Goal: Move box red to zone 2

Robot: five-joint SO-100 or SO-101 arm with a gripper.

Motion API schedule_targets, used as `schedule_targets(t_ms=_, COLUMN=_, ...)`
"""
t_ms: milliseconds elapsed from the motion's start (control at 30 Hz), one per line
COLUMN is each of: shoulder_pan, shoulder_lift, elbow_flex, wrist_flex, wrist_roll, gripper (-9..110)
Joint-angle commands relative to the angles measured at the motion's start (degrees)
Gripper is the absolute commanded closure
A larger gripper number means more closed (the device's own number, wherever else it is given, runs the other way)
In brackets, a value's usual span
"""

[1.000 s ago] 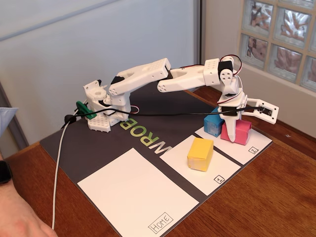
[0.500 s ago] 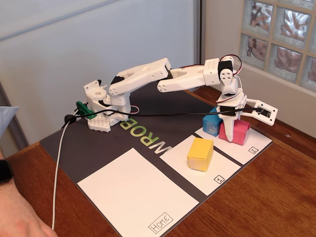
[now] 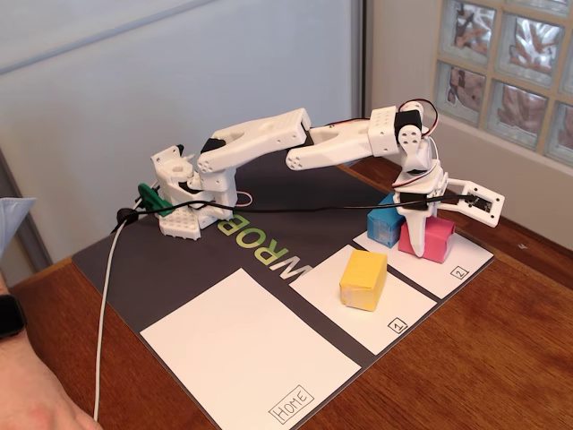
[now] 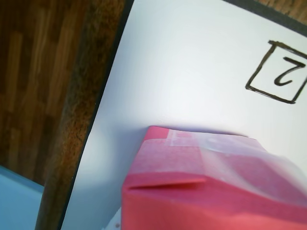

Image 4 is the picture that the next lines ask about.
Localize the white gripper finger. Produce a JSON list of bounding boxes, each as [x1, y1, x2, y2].
[[105, 207, 123, 230]]

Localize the red paper box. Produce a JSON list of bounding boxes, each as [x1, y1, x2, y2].
[[121, 126, 307, 230]]

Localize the white paper sheet marked 2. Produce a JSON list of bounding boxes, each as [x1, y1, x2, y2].
[[59, 0, 307, 230]]

